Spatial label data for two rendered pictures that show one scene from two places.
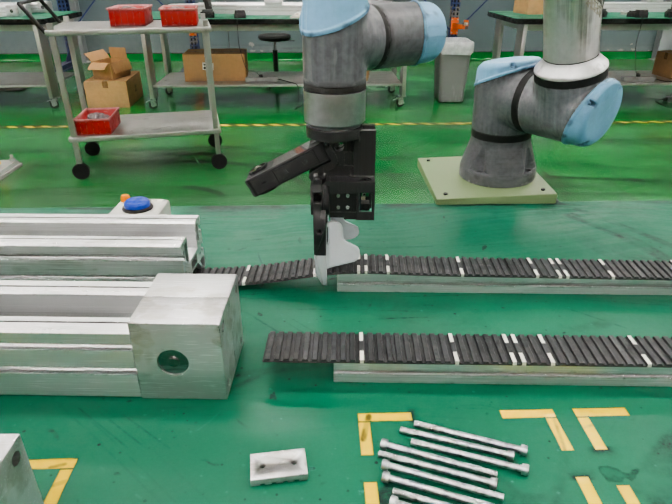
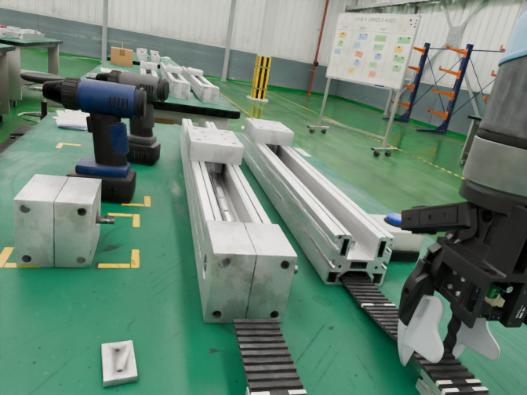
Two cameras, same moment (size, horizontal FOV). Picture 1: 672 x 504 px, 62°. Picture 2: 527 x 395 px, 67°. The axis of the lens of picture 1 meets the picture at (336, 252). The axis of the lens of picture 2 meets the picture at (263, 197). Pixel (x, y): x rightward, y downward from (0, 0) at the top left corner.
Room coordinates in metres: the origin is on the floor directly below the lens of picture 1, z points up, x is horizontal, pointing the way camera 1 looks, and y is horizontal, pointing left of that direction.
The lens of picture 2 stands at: (0.37, -0.28, 1.09)
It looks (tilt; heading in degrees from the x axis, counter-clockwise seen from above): 19 degrees down; 72
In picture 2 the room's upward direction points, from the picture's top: 10 degrees clockwise
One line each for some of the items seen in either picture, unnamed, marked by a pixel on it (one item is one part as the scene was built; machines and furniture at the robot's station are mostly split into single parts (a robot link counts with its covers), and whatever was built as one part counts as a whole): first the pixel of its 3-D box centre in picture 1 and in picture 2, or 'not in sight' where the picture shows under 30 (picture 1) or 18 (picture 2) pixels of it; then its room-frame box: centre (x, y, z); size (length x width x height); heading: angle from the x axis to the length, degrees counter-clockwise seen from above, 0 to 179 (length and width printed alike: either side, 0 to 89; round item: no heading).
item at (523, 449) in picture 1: (469, 436); not in sight; (0.39, -0.13, 0.78); 0.11 x 0.01 x 0.01; 69
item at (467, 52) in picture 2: not in sight; (444, 88); (7.23, 8.44, 1.10); 3.30 x 0.90 x 2.20; 92
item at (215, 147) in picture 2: not in sight; (212, 150); (0.51, 0.60, 0.87); 0.16 x 0.11 x 0.07; 89
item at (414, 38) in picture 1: (390, 33); not in sight; (0.76, -0.07, 1.11); 0.11 x 0.11 x 0.08; 36
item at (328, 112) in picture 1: (334, 107); (514, 169); (0.69, 0.00, 1.03); 0.08 x 0.08 x 0.05
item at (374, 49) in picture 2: not in sight; (361, 82); (3.45, 5.53, 0.97); 1.51 x 0.50 x 1.95; 112
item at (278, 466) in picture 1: (278, 466); (118, 362); (0.36, 0.05, 0.78); 0.05 x 0.03 x 0.01; 98
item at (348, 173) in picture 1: (340, 171); (487, 252); (0.69, -0.01, 0.95); 0.09 x 0.08 x 0.12; 89
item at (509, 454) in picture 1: (455, 442); not in sight; (0.39, -0.11, 0.78); 0.11 x 0.01 x 0.01; 71
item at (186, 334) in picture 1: (194, 327); (252, 269); (0.51, 0.16, 0.83); 0.12 x 0.09 x 0.10; 179
